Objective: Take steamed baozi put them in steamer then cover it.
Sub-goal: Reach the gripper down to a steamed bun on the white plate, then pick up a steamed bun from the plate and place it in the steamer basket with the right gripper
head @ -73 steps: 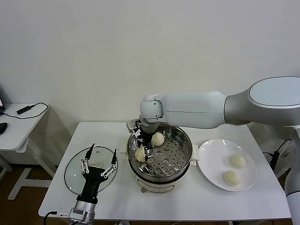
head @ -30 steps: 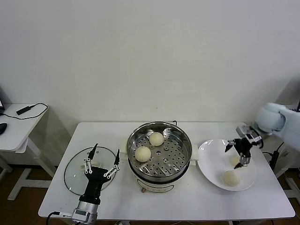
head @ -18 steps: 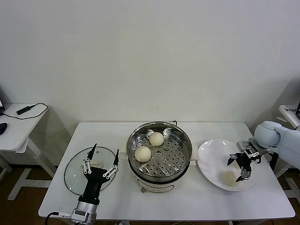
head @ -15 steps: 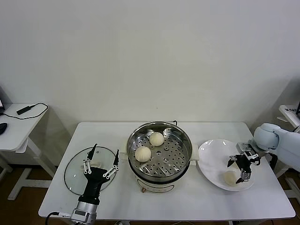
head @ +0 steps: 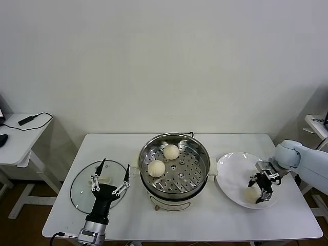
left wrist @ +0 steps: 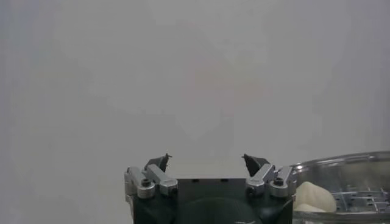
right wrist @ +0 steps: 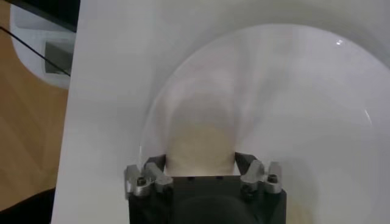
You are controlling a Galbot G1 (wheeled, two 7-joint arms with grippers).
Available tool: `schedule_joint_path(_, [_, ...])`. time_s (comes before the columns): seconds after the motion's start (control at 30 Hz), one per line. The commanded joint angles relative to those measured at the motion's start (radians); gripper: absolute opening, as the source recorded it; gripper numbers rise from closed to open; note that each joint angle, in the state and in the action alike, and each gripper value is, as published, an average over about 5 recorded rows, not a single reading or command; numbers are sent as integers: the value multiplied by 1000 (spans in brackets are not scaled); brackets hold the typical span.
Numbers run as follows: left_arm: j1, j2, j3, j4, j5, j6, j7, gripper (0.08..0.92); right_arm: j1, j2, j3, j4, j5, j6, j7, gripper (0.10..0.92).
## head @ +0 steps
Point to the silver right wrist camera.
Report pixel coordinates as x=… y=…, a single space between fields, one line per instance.
x=266 y=166

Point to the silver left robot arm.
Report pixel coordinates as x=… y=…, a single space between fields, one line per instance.
x=92 y=234

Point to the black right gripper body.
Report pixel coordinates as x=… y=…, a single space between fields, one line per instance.
x=265 y=183

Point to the white steamed baozi bun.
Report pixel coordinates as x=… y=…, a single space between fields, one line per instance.
x=156 y=168
x=171 y=152
x=251 y=196

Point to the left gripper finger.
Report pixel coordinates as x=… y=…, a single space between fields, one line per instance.
x=126 y=176
x=94 y=182

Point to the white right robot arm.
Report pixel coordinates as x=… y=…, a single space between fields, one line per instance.
x=307 y=164

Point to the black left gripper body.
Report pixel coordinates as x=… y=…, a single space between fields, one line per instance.
x=102 y=202

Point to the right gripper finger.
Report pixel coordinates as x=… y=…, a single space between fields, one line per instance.
x=266 y=196
x=252 y=179

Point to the white electric cooker pot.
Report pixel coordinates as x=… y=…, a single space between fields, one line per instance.
x=174 y=202

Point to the black computer mouse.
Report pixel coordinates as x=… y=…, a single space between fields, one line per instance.
x=3 y=140

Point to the white round plate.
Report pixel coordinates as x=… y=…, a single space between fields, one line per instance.
x=230 y=179

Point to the white side desk with mouse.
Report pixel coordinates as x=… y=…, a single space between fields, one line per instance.
x=20 y=143

